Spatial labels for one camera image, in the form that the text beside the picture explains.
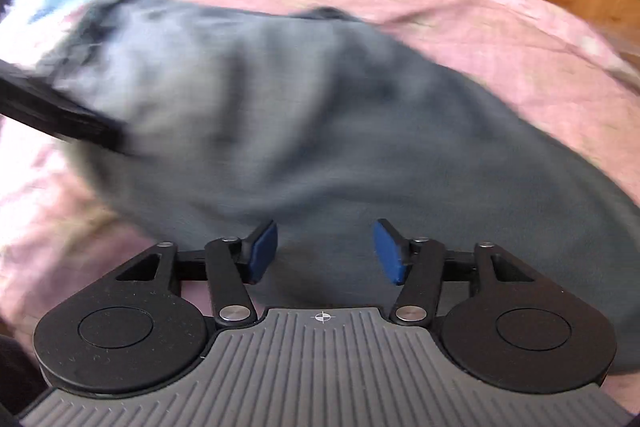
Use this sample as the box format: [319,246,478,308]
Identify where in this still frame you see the grey pants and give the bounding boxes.
[47,0,640,375]

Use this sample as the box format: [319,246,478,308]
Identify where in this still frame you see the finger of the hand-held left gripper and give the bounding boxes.
[0,59,127,154]

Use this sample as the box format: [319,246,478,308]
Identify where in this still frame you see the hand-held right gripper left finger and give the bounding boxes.
[116,220,279,327]

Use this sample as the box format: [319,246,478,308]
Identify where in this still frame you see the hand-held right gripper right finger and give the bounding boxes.
[372,218,537,327]

